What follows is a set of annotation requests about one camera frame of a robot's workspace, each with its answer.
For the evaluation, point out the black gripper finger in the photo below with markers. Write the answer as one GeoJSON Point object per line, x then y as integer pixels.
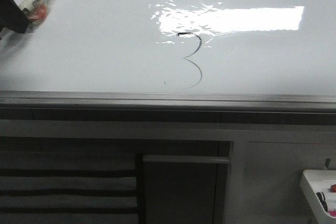
{"type": "Point", "coordinates": [12, 17]}

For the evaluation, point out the red clear-wrapped marker attachment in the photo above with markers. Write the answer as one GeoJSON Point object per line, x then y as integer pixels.
{"type": "Point", "coordinates": [40, 13]}

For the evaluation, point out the white plastic marker tray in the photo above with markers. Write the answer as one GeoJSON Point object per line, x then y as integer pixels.
{"type": "Point", "coordinates": [314, 181]}

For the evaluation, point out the black-capped marker in tray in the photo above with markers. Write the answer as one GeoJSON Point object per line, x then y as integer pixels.
{"type": "Point", "coordinates": [322, 199]}

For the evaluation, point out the red-capped marker in tray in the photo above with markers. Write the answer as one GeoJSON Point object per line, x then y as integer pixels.
{"type": "Point", "coordinates": [333, 188]}

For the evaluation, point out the pink marker in tray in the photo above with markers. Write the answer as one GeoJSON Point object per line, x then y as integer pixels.
{"type": "Point", "coordinates": [332, 213]}

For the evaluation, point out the white whiteboard with aluminium frame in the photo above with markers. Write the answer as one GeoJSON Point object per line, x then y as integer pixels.
{"type": "Point", "coordinates": [226, 55]}

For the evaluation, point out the grey metal table frame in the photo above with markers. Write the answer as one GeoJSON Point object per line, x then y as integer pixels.
{"type": "Point", "coordinates": [157, 172]}

